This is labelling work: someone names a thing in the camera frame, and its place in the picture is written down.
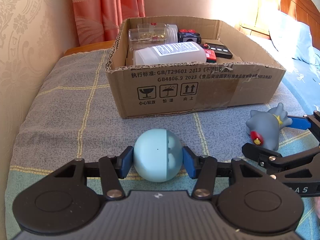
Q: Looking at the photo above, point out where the light blue earbuds case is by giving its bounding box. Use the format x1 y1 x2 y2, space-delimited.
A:
133 128 183 183

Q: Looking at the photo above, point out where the red toy fire truck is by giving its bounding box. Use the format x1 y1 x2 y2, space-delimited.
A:
201 43 216 63

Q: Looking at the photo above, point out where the black digital kitchen timer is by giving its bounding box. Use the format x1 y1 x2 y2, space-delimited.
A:
202 43 233 59

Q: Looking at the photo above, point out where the clear plastic jar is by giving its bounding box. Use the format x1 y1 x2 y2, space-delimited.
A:
128 27 178 51

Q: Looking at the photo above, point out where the grey shark figurine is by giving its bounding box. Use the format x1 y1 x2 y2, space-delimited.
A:
246 102 292 151

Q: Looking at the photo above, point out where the grey checked blanket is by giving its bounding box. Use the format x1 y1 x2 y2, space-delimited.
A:
4 48 320 239

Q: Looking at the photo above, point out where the open cardboard box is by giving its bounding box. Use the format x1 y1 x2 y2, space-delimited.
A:
106 16 286 118

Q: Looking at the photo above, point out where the light blue pillow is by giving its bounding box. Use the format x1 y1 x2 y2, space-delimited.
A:
269 10 319 67

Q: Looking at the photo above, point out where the white plastic bottle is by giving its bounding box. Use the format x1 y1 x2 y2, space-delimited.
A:
133 42 207 66

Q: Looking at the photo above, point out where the wooden headboard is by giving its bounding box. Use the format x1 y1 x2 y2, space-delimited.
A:
257 0 320 51

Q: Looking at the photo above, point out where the wooden bedside table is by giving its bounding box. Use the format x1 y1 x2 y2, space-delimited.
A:
64 40 114 56

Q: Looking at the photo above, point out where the dark blue toy cube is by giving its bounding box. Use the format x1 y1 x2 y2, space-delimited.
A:
178 29 201 44

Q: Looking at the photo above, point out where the jar of yellow capsules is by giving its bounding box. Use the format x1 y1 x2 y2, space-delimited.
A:
137 23 178 44

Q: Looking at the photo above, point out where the pink patterned curtain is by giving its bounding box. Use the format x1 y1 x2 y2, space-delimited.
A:
72 0 145 46

